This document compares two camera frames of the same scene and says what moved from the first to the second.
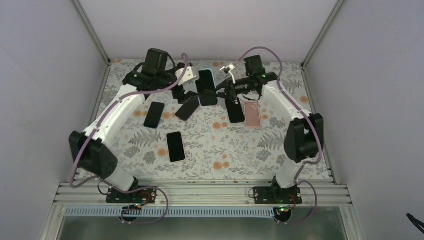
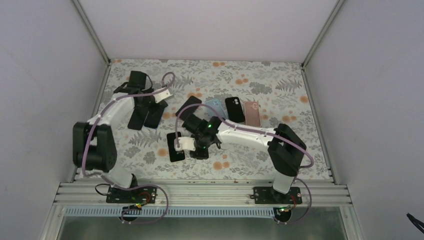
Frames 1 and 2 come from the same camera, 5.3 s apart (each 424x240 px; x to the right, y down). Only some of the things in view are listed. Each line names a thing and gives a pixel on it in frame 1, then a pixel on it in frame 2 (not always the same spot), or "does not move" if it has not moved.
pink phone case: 252,114 does not move
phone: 176,148 does not move
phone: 187,109 does not move
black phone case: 234,110 does not move
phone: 206,81 to 137,118
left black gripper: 177,95 to 163,104
